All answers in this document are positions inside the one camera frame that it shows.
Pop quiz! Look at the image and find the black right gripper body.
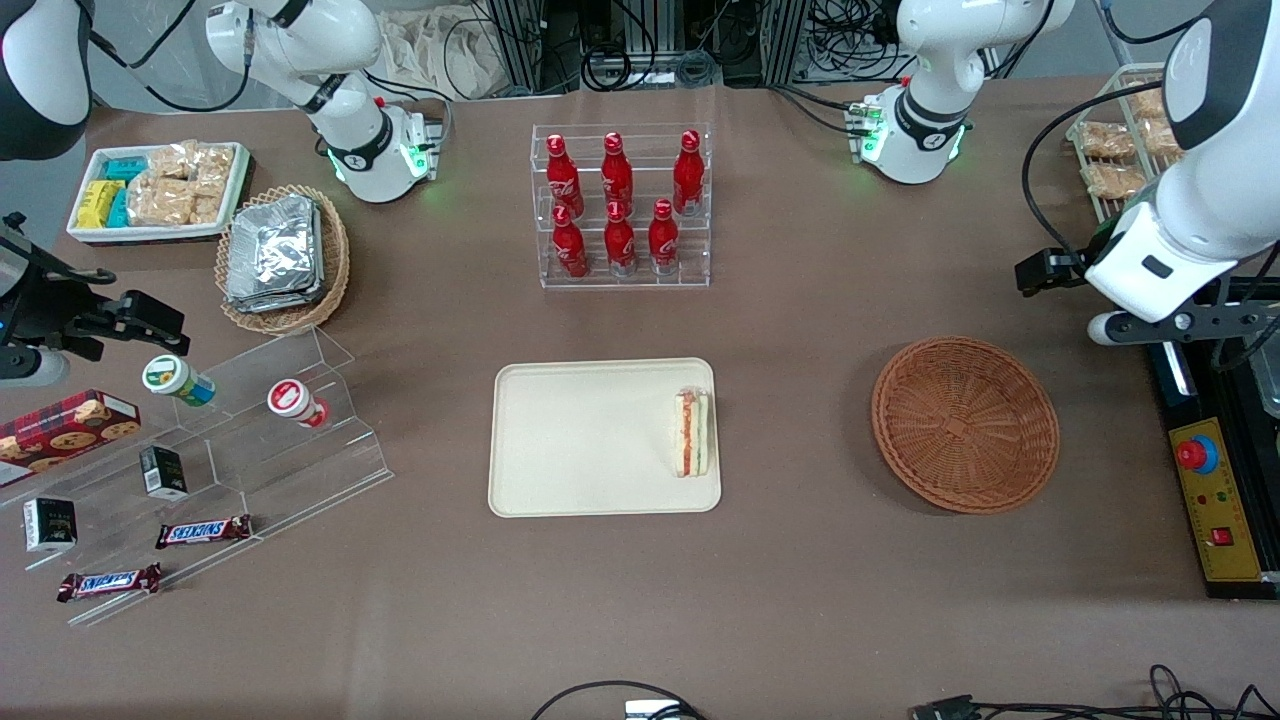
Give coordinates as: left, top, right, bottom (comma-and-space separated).
0, 238, 127, 353

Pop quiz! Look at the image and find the triangle sandwich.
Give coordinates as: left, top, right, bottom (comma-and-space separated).
672, 387, 713, 479

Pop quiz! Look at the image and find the brown round wicker basket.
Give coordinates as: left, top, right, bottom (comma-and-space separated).
871, 336, 1061, 515

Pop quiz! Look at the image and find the light tan wicker basket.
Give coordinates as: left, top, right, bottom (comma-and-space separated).
215, 184, 352, 336

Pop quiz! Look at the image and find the cream plastic tray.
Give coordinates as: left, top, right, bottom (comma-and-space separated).
488, 357, 722, 519

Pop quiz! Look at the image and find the green lidded yogurt cup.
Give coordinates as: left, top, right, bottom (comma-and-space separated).
141, 354, 217, 408

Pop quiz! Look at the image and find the red tartan cookie box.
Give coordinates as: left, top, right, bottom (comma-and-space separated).
0, 389, 142, 489

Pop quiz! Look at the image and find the white rectangular dish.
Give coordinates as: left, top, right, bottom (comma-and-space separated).
66, 141, 252, 247

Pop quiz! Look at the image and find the silver foil pack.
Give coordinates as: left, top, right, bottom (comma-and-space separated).
224, 285, 324, 314
227, 195, 322, 299

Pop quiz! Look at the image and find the yellow snack pack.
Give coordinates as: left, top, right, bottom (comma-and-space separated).
77, 180, 123, 230

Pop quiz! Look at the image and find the small black carton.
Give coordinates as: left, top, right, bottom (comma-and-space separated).
139, 446, 189, 501
22, 497, 79, 554

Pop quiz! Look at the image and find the silver metal bar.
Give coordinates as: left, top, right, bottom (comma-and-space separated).
1164, 343, 1198, 399

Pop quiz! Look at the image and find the red lidded yogurt cup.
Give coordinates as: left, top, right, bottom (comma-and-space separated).
266, 378, 332, 430

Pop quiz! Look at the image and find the clear acrylic stepped shelf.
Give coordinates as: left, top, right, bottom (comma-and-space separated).
0, 325, 394, 629

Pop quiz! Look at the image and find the Snickers chocolate bar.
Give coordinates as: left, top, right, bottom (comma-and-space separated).
155, 514, 254, 550
56, 563, 164, 604

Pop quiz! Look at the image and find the black control box yellow panel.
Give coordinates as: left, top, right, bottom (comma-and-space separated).
1166, 415, 1280, 601

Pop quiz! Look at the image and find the red cola bottle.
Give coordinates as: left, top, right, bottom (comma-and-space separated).
552, 205, 589, 280
545, 134, 585, 217
601, 131, 636, 214
672, 129, 706, 217
648, 198, 681, 276
604, 200, 638, 278

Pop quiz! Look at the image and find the beige cloth bag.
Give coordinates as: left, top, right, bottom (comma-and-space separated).
378, 8, 502, 101

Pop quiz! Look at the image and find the clear acrylic bottle rack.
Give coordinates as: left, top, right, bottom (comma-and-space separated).
530, 122, 713, 291

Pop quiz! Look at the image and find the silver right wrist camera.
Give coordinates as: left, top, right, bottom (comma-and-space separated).
0, 345, 72, 389

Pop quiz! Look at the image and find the white wire rack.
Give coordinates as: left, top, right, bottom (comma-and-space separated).
1064, 62, 1193, 227

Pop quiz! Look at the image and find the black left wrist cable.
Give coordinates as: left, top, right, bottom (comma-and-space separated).
1019, 82, 1167, 264

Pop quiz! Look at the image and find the grey metal camera bracket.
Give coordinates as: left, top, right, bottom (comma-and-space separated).
1128, 298, 1280, 347

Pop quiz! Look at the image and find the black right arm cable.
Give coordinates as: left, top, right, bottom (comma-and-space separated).
88, 0, 252, 114

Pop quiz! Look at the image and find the black base cable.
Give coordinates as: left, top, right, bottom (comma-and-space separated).
362, 70, 452, 127
768, 84, 864, 137

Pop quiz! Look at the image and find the grey aluminium frame post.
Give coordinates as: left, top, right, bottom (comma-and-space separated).
486, 0, 547, 94
764, 0, 807, 87

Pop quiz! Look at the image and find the black cable bundle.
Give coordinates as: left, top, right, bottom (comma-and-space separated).
540, 0, 901, 93

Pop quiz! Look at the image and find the black cable with connector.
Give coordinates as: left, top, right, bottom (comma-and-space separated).
910, 664, 1280, 720

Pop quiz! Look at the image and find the black looped cable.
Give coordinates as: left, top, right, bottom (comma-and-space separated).
529, 680, 707, 720

